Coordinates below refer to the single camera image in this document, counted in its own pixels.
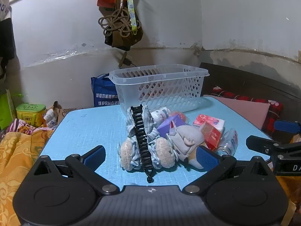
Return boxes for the black hair claw clip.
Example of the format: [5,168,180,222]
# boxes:
[130,104,156,183]

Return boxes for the red tissue packet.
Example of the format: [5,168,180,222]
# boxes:
[193,114,225,132]

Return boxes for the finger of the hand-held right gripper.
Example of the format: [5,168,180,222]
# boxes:
[246,135,286,156]
[274,120,301,133]

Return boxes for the blue shopping bag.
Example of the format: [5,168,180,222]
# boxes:
[91,74,123,108]

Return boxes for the hanging garment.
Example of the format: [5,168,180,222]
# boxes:
[0,0,16,80]

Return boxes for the small white packets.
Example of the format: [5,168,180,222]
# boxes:
[42,108,58,128]

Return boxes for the yellow patterned blanket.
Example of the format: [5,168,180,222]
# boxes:
[0,128,57,226]

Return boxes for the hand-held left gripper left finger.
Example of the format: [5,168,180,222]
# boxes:
[28,145,119,196]

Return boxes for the green tin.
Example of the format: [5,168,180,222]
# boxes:
[16,103,47,128]

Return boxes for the purple box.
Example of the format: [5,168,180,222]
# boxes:
[156,112,189,138]

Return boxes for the clear plastic basket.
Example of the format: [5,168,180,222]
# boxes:
[109,64,210,116]

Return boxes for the pink floral cloth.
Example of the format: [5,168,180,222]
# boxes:
[5,118,47,134]

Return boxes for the dark wooden headboard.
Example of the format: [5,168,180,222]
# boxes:
[199,62,301,144]

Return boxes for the striped plush earmuffs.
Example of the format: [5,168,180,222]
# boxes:
[118,105,179,171]

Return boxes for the white plush toy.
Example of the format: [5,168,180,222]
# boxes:
[150,107,171,125]

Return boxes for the red box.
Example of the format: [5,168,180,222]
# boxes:
[199,122,223,151]

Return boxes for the cardboard box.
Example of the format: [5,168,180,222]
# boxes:
[46,101,78,125]

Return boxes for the clear plastic bottle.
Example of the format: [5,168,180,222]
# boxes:
[215,128,239,157]

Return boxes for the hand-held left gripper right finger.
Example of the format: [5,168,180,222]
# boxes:
[182,146,274,196]

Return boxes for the wall power adapter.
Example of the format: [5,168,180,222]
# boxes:
[118,51,139,67]

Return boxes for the green bag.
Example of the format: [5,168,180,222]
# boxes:
[0,89,24,130]

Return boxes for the grey plush toy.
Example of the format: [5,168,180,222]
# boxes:
[166,125,205,169]

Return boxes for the brown hanging bag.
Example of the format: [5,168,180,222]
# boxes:
[104,2,143,51]

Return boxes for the yellow-green strap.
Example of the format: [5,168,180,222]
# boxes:
[126,0,138,35]

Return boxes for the pink pillow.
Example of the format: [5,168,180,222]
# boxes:
[212,96,271,130]

